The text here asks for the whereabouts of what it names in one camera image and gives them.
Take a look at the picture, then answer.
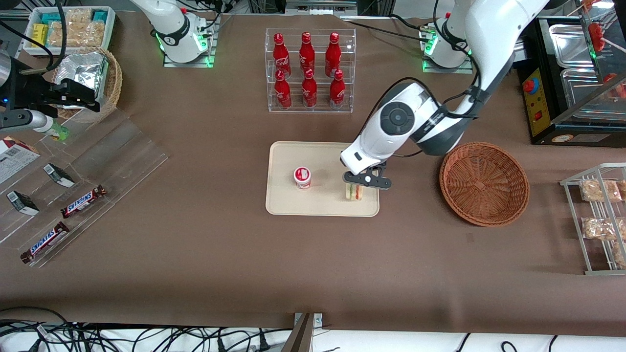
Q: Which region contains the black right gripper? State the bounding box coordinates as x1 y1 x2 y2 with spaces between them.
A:
4 72 101 113

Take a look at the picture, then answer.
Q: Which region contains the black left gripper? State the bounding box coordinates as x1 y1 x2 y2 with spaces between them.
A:
343 164 392 200

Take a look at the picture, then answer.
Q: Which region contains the beige plastic tray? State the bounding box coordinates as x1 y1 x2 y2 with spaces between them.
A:
266 141 380 217

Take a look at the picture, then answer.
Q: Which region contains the tan wicker basket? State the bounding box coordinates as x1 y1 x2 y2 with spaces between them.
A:
51 46 123 124

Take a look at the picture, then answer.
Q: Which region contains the brown round wicker basket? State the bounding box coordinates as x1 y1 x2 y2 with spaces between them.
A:
439 142 530 227

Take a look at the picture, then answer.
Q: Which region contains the silver foil bag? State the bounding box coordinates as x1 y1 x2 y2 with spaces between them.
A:
55 51 110 109

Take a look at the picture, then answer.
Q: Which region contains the green label drink bottle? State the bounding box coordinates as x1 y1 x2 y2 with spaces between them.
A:
47 120 70 142

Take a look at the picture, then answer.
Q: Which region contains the clear bag of crackers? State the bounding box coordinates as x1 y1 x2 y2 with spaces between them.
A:
48 9 106 48

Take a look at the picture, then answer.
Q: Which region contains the yellow snack box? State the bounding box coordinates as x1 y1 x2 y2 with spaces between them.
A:
31 23 49 48

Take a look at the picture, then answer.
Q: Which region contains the clear acrylic stepped display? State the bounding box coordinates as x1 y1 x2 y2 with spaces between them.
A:
0 108 170 268

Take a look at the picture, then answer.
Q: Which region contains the white plastic bin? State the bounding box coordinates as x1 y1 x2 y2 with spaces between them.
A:
22 6 117 57

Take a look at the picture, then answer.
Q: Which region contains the small black white box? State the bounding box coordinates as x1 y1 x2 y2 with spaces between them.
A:
6 191 40 216
43 163 75 188

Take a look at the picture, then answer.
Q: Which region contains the white printed cardboard package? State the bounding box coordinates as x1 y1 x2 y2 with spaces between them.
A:
0 137 41 184

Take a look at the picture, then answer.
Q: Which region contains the red cola bottle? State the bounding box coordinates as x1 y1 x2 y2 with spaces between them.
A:
325 32 341 77
272 33 291 79
301 68 317 108
299 32 316 75
329 69 346 109
274 69 292 110

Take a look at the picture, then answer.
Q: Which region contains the Snickers chocolate bar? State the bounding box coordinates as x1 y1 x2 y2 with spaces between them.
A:
20 221 70 264
60 185 107 219

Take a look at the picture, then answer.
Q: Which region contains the clear acrylic bottle rack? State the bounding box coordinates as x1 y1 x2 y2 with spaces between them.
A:
265 28 357 114

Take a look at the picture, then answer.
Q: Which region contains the black hot food case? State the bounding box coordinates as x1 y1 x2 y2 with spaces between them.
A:
514 15 626 146

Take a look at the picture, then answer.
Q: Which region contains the steel food pan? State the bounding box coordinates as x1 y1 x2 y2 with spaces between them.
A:
559 68 626 121
549 24 596 69

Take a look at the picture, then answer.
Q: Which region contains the red skewered food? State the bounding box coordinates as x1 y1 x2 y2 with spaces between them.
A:
581 0 626 53

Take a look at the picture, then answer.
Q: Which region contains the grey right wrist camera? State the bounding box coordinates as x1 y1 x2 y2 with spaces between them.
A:
0 110 50 132

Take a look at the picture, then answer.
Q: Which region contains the black thick cable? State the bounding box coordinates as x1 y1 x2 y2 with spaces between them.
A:
0 0 68 73

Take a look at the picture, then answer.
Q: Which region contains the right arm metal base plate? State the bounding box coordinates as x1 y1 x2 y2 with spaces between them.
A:
162 15 221 68

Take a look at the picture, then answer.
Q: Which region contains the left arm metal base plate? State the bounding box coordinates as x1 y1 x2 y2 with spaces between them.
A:
421 20 474 74

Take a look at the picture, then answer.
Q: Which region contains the metal table bracket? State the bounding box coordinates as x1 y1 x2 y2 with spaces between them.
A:
280 312 323 352

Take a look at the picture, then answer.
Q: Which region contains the grey metal wire rack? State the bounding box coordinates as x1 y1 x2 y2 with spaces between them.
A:
559 163 626 276

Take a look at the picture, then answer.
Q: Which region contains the black cable bundle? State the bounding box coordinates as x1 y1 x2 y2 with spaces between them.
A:
0 307 294 352

